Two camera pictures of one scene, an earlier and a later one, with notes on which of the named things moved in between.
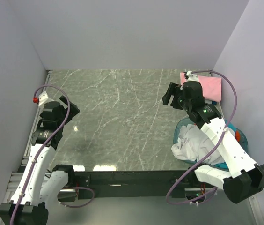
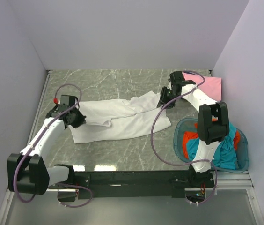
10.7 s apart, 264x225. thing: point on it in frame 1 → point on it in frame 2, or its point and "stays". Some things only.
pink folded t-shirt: (211, 86) stays
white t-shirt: (193, 144) → (110, 119)
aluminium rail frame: (19, 164) stays
